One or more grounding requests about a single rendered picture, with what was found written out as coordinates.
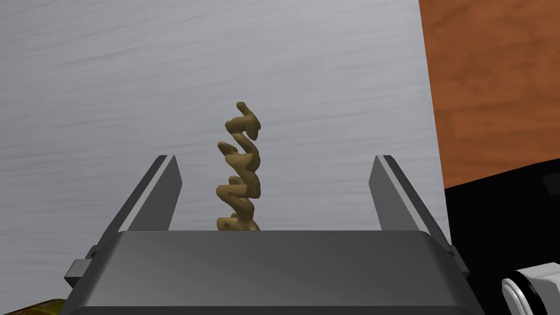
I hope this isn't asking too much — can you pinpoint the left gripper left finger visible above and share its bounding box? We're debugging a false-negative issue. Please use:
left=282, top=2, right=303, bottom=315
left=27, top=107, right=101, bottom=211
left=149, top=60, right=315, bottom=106
left=97, top=154, right=183, bottom=248

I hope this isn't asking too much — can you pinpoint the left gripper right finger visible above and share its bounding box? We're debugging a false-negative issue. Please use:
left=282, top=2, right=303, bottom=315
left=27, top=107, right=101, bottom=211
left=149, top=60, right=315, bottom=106
left=368, top=154, right=452, bottom=247

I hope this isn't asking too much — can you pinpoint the tan twisted handle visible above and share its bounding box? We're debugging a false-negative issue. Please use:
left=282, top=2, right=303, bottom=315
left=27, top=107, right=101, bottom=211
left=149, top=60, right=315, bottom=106
left=215, top=101, right=263, bottom=232

